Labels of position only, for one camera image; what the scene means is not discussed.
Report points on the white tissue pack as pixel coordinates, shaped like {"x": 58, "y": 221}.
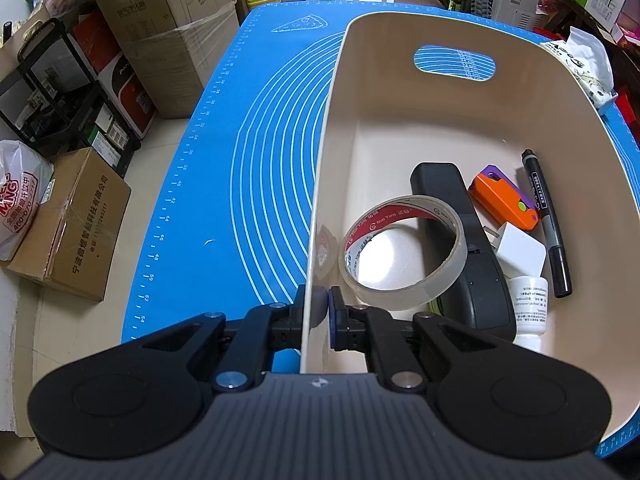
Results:
{"x": 585, "y": 65}

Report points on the flat brown cardboard box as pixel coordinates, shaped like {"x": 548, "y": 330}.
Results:
{"x": 70, "y": 225}

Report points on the small white bottle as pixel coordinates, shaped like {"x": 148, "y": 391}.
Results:
{"x": 530, "y": 305}

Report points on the red and white carton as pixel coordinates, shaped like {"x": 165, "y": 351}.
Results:
{"x": 120, "y": 85}

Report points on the blue silicone mat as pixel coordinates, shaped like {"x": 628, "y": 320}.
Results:
{"x": 225, "y": 160}

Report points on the black marker pen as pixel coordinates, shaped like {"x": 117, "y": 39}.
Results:
{"x": 547, "y": 220}

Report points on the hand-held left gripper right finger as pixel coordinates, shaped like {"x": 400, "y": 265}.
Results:
{"x": 336, "y": 317}

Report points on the green round object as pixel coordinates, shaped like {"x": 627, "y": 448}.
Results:
{"x": 437, "y": 305}

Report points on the black remote control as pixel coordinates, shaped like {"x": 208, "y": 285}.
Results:
{"x": 480, "y": 290}

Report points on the red crate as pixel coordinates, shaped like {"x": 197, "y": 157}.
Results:
{"x": 629, "y": 107}

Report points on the large taped cardboard box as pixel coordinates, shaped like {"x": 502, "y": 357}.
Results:
{"x": 170, "y": 35}

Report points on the clear tape roll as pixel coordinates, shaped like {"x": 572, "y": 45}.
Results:
{"x": 400, "y": 296}

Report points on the black metal shelf rack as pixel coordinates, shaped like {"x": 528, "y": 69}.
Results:
{"x": 35, "y": 85}

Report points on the white charger plug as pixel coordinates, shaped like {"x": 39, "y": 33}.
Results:
{"x": 520, "y": 252}

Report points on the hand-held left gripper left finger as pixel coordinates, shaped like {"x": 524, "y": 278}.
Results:
{"x": 286, "y": 322}

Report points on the orange utility knife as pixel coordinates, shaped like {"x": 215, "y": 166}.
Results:
{"x": 505, "y": 200}

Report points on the green and white small cartons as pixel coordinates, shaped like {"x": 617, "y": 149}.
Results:
{"x": 105, "y": 132}

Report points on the beige plastic storage bin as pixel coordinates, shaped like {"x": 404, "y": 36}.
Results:
{"x": 400, "y": 120}

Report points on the white plastic bag red print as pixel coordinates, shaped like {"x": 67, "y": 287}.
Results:
{"x": 20, "y": 200}

